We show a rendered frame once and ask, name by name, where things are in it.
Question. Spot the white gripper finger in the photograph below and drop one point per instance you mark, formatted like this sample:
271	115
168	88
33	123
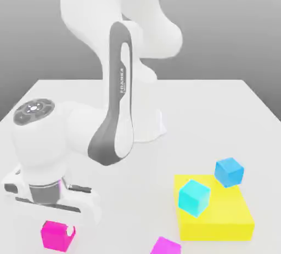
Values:
70	230

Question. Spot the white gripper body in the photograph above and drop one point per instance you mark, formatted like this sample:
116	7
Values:
87	205

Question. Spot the small magenta cube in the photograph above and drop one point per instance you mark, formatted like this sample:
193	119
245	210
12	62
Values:
54	236

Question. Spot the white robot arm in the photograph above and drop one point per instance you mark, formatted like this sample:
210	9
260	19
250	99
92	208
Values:
87	17

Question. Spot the small purple cube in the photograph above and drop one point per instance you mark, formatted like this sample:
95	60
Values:
165	247

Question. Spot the small cyan cube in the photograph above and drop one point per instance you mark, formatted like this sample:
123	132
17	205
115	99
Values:
194	199

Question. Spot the small blue cube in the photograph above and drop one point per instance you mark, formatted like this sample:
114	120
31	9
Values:
229	171

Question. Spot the large yellow box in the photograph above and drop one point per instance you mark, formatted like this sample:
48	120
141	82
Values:
228	214

